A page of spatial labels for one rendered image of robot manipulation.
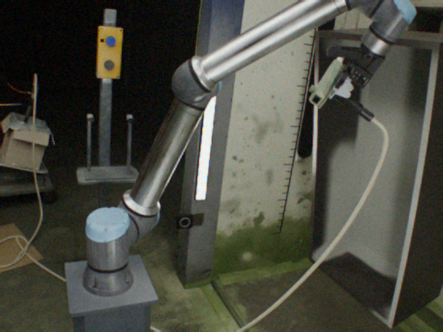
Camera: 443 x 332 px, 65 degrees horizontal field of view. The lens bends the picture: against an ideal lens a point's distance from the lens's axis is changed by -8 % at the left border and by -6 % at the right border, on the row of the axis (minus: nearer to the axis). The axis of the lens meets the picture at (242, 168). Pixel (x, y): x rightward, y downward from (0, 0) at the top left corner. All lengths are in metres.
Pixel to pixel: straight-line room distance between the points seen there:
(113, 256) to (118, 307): 0.18
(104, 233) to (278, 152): 1.34
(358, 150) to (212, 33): 0.97
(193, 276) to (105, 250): 1.21
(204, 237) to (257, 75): 1.02
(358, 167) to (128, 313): 1.35
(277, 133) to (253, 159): 0.21
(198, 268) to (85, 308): 1.19
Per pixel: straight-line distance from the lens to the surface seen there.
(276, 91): 2.21
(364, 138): 2.02
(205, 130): 2.03
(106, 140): 2.15
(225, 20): 2.02
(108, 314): 1.41
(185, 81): 1.07
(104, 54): 2.01
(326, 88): 1.20
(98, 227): 1.31
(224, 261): 2.49
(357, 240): 2.30
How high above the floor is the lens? 1.52
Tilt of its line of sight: 18 degrees down
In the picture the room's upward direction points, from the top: 8 degrees clockwise
